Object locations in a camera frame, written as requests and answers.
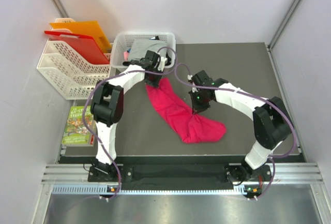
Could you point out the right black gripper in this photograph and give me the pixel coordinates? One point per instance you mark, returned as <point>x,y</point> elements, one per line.
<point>197,108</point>

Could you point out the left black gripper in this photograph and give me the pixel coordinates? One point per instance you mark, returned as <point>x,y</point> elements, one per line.
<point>153,84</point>

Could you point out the pink t shirt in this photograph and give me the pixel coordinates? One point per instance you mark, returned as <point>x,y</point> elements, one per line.
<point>191,128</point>

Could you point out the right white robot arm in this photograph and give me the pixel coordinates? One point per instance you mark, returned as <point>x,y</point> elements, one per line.
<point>270,118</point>

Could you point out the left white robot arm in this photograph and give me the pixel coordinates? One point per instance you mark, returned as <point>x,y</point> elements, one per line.
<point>107,104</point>

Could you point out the grey t shirt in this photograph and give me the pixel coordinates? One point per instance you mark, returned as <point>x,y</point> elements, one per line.
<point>140,47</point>

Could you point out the white laundry basket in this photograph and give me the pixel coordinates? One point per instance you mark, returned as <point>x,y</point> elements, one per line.
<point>124,41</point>

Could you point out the red folder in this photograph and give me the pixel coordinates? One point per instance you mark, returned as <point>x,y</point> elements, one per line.
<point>83,44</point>

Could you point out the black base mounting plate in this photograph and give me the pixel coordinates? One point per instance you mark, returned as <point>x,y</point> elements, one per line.
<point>205,172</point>

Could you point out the white file organizer rack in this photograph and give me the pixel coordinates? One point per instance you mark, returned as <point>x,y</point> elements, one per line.
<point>67,71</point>

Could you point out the orange folder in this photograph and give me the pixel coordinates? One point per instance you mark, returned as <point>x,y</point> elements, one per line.
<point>89,28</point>

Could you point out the green treehouse book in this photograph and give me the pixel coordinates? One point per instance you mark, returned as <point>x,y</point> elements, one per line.
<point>75,132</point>

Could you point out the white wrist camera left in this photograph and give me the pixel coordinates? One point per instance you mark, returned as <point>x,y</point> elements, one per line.
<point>162,64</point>

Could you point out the aluminium frame rail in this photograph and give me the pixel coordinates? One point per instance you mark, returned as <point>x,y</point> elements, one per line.
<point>72,179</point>

